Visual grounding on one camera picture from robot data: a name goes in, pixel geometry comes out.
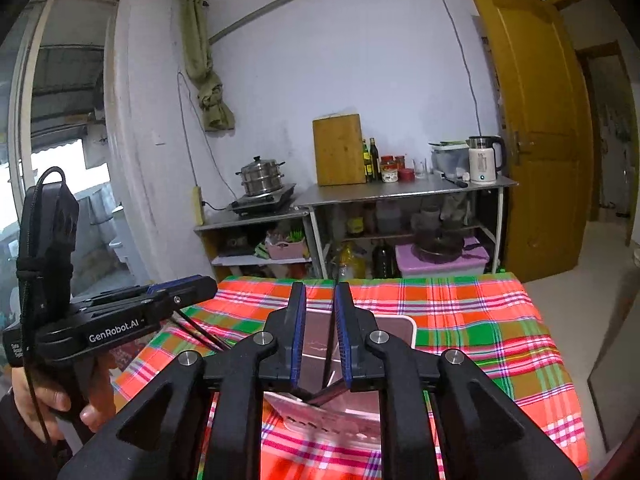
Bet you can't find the black chopstick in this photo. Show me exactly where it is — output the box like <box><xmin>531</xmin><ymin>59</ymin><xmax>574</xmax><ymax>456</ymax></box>
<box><xmin>169</xmin><ymin>310</ymin><xmax>231</xmax><ymax>352</ymax></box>
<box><xmin>322</xmin><ymin>264</ymin><xmax>340</xmax><ymax>388</ymax></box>
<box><xmin>306</xmin><ymin>379</ymin><xmax>348</xmax><ymax>406</ymax></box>

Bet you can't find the steel kitchen counter table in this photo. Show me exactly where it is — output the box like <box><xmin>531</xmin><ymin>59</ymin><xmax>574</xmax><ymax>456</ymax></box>
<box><xmin>290</xmin><ymin>173</ymin><xmax>519</xmax><ymax>281</ymax></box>

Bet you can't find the person's left hand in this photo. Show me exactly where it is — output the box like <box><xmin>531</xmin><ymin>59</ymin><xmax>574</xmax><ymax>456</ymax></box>
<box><xmin>11</xmin><ymin>353</ymin><xmax>116</xmax><ymax>443</ymax></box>

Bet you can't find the yellow power strip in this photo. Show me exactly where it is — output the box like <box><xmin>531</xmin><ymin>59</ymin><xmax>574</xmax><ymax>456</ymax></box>
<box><xmin>192</xmin><ymin>185</ymin><xmax>205</xmax><ymax>226</ymax></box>

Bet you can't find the pink utensil basket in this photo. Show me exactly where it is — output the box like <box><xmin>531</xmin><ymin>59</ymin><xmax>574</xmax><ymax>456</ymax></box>
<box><xmin>261</xmin><ymin>309</ymin><xmax>418</xmax><ymax>443</ymax></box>

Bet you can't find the purple storage box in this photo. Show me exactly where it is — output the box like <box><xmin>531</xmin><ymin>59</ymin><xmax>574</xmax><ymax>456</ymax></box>
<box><xmin>395</xmin><ymin>236</ymin><xmax>490</xmax><ymax>278</ymax></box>

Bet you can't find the portable gas stove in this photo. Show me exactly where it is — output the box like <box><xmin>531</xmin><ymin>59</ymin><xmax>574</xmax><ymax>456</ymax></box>
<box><xmin>229</xmin><ymin>183</ymin><xmax>295</xmax><ymax>217</ymax></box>

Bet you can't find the small pink basket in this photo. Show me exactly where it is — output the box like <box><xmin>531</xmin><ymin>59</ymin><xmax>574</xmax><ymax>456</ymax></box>
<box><xmin>265</xmin><ymin>238</ymin><xmax>309</xmax><ymax>260</ymax></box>

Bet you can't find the black wok pan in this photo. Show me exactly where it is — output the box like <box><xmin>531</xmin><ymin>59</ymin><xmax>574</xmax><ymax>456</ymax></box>
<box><xmin>412</xmin><ymin>229</ymin><xmax>483</xmax><ymax>264</ymax></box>

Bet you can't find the low steel shelf cabinet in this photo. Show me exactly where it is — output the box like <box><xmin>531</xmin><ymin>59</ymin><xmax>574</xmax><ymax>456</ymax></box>
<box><xmin>194</xmin><ymin>207</ymin><xmax>326</xmax><ymax>280</ymax></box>

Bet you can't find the steel steamer pot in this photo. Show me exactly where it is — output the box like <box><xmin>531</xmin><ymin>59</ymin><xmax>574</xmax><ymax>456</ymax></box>
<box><xmin>236</xmin><ymin>156</ymin><xmax>284</xmax><ymax>196</ymax></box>

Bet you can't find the green hanging cloth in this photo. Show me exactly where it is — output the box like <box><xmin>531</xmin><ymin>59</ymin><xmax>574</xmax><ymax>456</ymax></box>
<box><xmin>180</xmin><ymin>0</ymin><xmax>235</xmax><ymax>131</ymax></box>

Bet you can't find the white electric kettle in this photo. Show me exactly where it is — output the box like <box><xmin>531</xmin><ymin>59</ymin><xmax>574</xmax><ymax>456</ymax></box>
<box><xmin>468</xmin><ymin>136</ymin><xmax>506</xmax><ymax>184</ymax></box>

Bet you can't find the clear plastic container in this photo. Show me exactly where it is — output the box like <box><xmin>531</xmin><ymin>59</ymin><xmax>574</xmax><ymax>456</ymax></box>
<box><xmin>430</xmin><ymin>141</ymin><xmax>469</xmax><ymax>177</ymax></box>

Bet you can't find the red lid sauce jar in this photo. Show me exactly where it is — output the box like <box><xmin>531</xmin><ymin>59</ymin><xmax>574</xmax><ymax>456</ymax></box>
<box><xmin>380</xmin><ymin>156</ymin><xmax>399</xmax><ymax>183</ymax></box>

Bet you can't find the wooden door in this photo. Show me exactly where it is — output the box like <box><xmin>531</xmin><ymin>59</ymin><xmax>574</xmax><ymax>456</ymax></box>
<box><xmin>473</xmin><ymin>0</ymin><xmax>593</xmax><ymax>282</ymax></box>

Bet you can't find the wooden cutting board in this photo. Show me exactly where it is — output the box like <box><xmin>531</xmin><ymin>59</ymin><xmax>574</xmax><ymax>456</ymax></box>
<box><xmin>312</xmin><ymin>114</ymin><xmax>366</xmax><ymax>186</ymax></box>

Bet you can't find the dark oil bottle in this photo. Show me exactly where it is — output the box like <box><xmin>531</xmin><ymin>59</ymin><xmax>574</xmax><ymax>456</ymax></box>
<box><xmin>369</xmin><ymin>138</ymin><xmax>382</xmax><ymax>181</ymax></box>

